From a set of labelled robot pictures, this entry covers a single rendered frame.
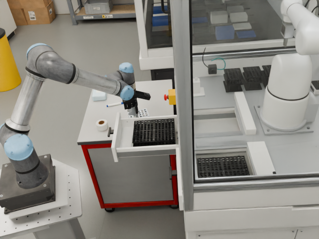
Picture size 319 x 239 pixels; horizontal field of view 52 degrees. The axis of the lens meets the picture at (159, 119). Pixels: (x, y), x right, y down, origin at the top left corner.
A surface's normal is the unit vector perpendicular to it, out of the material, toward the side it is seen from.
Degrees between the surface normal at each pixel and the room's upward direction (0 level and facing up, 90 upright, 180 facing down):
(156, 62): 90
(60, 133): 0
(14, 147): 8
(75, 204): 0
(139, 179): 90
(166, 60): 90
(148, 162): 90
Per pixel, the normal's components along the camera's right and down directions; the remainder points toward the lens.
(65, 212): -0.08, -0.78
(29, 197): 0.25, 0.59
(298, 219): 0.00, 0.63
